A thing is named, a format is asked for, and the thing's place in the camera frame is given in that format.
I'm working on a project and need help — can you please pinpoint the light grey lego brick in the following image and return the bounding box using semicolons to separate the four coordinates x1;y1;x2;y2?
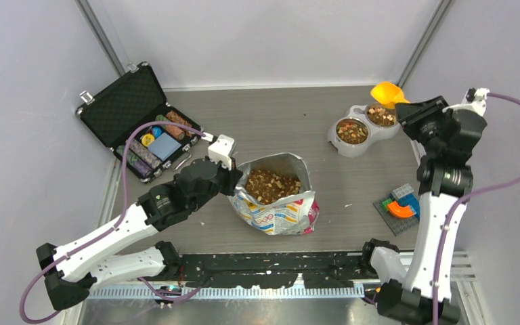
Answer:
390;183;414;200

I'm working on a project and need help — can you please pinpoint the blue lego brick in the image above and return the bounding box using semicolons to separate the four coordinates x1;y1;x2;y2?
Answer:
394;194;420;219

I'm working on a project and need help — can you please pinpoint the yellow dealer button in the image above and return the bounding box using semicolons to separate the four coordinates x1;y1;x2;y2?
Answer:
141;133;156;147

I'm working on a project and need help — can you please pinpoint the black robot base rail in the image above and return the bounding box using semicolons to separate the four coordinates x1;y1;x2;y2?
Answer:
154;251;370;289

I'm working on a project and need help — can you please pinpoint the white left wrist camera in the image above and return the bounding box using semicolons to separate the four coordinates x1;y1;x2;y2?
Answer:
202;132;236;171

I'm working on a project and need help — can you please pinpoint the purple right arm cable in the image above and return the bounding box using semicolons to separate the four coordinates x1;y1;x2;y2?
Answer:
431;91;520;325

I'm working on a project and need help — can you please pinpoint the orange black chip row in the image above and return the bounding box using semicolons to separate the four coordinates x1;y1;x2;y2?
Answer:
165;111;194;137

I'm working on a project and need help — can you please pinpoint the black poker chip case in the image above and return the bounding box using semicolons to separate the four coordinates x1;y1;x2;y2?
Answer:
75;62;203;183

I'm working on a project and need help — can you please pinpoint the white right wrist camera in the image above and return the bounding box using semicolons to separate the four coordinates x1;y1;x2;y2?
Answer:
442;88;490;116

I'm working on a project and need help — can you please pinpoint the red green chip row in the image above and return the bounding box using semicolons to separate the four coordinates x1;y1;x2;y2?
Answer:
156;114;186;140

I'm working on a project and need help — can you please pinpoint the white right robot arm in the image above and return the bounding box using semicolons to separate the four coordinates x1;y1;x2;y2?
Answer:
359;95;487;324

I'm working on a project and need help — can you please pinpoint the yellow plastic scoop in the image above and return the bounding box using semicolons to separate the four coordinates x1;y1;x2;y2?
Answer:
370;81;410;110

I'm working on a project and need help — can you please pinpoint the blue playing card deck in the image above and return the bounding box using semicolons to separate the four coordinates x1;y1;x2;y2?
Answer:
148;133;181;161

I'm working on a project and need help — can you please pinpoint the white double pet bowl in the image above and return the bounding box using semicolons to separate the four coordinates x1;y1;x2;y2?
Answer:
326;103;401;158

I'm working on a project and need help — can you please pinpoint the grey lego baseplate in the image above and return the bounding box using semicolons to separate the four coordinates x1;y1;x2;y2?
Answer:
372;198;420;236

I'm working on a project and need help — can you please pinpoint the cat food bag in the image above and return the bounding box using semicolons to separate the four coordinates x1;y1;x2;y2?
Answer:
228;152;320;236

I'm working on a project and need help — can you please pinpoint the green lego brick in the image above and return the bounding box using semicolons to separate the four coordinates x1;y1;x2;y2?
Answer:
381;198;393;212

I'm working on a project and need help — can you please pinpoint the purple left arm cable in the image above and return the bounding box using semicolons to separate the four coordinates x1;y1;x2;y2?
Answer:
19;121;207;325

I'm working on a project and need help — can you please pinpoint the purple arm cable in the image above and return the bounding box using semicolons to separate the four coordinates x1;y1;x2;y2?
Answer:
19;121;207;325
431;91;520;325

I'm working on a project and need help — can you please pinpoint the green purple chip row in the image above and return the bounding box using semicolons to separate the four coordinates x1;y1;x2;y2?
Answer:
126;149;151;179

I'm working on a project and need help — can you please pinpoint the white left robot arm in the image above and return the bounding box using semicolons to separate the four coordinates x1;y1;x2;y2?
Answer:
36;158;243;311

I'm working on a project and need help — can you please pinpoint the pet food kibble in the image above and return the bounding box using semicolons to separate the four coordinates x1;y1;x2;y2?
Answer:
244;169;302;205

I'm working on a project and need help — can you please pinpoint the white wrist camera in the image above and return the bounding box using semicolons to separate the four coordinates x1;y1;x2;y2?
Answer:
202;132;236;171
442;88;490;116

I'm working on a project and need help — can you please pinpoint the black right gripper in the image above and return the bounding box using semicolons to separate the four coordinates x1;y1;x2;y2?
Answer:
394;95;454;156

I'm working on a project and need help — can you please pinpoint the orange curved lego piece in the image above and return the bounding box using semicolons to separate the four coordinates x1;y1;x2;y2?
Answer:
386;201;416;219

